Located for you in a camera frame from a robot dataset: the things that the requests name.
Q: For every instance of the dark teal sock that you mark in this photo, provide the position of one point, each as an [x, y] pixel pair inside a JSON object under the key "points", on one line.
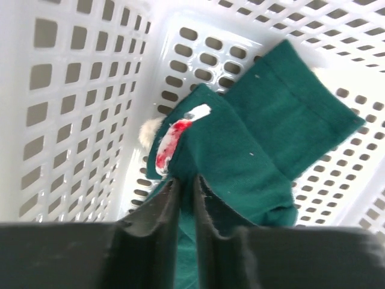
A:
{"points": [[248, 144]]}

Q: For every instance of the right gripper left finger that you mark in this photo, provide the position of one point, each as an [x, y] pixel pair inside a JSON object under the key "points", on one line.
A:
{"points": [[137, 251]]}

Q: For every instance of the white perforated plastic basket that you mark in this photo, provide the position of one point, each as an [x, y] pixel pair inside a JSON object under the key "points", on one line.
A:
{"points": [[78, 78]]}

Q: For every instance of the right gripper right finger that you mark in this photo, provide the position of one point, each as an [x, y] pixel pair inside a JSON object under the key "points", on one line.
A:
{"points": [[235, 253]]}

